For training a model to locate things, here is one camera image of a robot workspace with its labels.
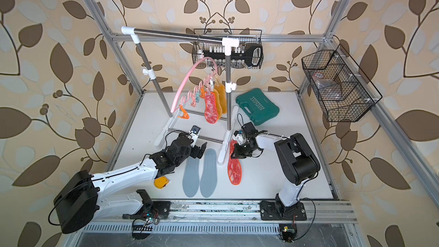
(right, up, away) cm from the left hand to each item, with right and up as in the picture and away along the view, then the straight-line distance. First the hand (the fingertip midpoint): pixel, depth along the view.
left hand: (198, 138), depth 83 cm
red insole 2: (+6, +15, +2) cm, 16 cm away
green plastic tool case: (+34, +17, +25) cm, 45 cm away
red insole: (+18, -16, +3) cm, 24 cm away
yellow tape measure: (-18, -21, -2) cm, 27 cm away
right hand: (+17, -11, +9) cm, 22 cm away
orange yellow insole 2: (+11, +24, +4) cm, 27 cm away
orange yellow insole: (+10, +15, +6) cm, 19 cm away
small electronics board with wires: (+40, -38, -11) cm, 56 cm away
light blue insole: (-4, -20, +2) cm, 21 cm away
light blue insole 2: (+5, -20, +1) cm, 21 cm away
